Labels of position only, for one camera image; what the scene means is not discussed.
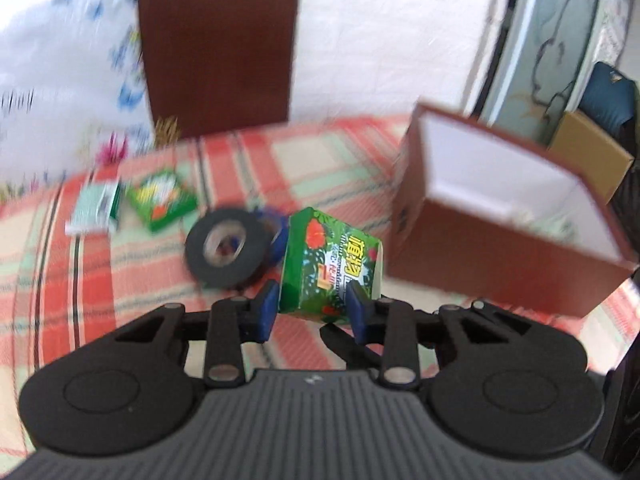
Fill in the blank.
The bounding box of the dark brown wooden headboard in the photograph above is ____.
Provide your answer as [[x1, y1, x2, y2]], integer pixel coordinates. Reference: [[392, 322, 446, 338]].
[[138, 0, 298, 138]]

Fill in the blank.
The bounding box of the cardboard box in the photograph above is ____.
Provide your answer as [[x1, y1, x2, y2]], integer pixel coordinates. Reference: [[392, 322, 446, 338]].
[[548, 110, 634, 203]]

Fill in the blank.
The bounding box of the black tape roll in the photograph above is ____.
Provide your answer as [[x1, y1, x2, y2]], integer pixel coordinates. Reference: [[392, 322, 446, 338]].
[[184, 207, 271, 289]]

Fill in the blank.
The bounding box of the painted glass sliding door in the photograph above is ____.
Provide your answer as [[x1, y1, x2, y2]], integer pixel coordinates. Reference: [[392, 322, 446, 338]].
[[480, 0, 599, 145]]

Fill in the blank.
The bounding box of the dark blue bag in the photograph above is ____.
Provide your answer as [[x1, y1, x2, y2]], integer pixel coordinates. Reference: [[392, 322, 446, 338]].
[[578, 62, 637, 134]]

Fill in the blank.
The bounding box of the green printed carton box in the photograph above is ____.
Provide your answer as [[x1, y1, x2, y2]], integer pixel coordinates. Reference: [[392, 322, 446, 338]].
[[279, 207, 384, 322]]

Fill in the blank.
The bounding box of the pale green tissue pack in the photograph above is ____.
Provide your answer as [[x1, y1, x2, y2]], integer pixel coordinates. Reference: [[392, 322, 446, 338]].
[[65, 180, 122, 236]]

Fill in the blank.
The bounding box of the flat green printed box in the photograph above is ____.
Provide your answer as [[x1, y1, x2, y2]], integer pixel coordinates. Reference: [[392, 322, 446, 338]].
[[126, 169, 198, 232]]

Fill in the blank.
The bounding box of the red plaid bed blanket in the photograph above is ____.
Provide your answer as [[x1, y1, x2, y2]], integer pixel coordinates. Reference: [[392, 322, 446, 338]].
[[0, 114, 629, 466]]

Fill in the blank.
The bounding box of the brown storage box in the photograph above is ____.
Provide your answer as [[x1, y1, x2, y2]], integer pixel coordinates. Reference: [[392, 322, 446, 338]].
[[385, 102, 638, 318]]

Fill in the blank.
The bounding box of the blue tape roll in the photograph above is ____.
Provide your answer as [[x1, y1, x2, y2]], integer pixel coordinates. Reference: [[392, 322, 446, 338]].
[[253, 208, 288, 266]]

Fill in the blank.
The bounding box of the floral plastic-wrapped pillow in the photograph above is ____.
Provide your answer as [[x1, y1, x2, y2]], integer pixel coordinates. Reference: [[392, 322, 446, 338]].
[[1, 0, 154, 197]]

